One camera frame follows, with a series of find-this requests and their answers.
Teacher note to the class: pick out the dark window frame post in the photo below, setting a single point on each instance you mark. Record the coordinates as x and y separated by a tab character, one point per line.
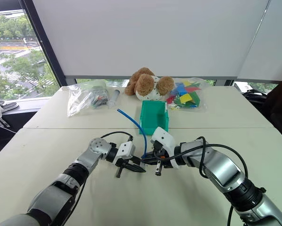
44	42

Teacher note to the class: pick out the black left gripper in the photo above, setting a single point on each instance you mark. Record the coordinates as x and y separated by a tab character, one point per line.
122	163

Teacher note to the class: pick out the green plastic bin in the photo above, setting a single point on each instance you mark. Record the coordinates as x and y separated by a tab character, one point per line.
152	122

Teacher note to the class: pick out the brown and white plush toy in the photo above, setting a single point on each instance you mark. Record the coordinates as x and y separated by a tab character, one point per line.
145	84

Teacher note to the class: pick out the black slippers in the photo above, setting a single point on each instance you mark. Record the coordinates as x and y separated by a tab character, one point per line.
10	105

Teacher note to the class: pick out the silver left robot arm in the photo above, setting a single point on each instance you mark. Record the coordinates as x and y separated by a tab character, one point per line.
93	155

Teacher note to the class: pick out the dark chair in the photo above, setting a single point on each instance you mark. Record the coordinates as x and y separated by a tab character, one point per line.
280	110

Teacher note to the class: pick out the clear bag of small parts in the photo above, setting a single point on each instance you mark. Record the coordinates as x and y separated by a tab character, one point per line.
89	96

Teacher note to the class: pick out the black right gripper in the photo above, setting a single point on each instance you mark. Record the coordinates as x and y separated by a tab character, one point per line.
159	150

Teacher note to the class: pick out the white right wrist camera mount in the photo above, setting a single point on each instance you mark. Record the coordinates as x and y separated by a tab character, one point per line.
165	139

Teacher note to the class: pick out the black bag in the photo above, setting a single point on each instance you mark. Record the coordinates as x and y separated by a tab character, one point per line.
255	95

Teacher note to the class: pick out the grey plastic syringe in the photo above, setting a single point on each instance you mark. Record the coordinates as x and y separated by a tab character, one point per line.
113	97

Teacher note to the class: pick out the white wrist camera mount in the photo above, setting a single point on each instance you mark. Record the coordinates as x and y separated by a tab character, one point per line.
125	148
165	139

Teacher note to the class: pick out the white coupler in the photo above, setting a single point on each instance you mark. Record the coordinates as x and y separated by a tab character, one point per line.
144	165

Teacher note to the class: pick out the narrow white roller blind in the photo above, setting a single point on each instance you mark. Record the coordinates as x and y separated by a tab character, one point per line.
268	47

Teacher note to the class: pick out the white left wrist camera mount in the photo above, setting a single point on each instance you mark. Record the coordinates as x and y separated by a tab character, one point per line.
125	148

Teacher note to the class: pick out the clear bag of coloured pieces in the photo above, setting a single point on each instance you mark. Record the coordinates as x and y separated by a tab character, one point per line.
187	94

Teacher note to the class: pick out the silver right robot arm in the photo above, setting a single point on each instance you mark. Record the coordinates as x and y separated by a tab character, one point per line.
223	169

